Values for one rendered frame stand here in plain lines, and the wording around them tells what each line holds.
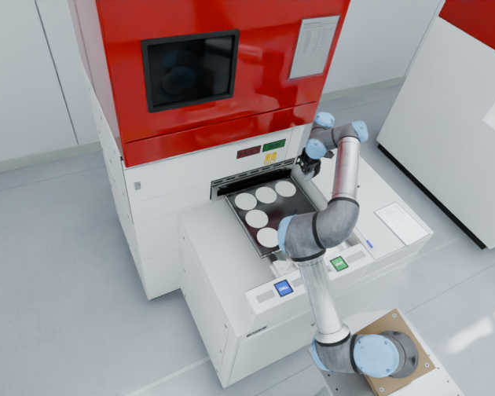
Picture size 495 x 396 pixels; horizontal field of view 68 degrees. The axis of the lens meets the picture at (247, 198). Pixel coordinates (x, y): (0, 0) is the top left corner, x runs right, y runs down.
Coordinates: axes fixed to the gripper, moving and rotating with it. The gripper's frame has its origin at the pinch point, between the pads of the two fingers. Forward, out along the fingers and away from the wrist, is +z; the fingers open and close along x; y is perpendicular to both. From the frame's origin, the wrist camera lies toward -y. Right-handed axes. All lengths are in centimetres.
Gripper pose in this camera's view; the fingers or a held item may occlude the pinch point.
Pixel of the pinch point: (308, 177)
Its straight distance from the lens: 169.8
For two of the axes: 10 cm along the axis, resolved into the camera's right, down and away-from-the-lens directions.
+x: 5.3, 6.8, -5.1
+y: -8.4, 3.4, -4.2
